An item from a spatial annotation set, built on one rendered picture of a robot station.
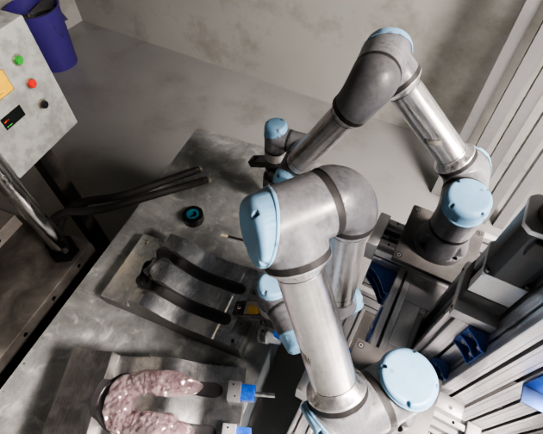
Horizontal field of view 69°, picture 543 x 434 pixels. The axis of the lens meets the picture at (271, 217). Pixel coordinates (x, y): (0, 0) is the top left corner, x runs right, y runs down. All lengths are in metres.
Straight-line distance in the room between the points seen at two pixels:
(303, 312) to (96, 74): 3.49
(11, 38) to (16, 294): 0.83
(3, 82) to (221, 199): 0.80
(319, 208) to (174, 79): 3.15
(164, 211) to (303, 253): 1.08
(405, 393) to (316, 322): 0.24
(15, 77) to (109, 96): 2.23
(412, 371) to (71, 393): 0.89
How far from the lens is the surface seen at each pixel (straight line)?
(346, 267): 0.79
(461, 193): 1.12
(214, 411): 1.22
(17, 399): 1.48
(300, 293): 0.64
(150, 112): 3.37
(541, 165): 2.59
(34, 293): 1.62
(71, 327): 1.48
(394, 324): 1.23
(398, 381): 0.83
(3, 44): 1.43
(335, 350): 0.72
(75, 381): 1.29
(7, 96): 1.45
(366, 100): 0.94
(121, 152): 3.10
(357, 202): 0.62
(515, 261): 0.81
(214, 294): 1.29
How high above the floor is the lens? 2.05
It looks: 54 degrees down
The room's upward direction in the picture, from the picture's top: straight up
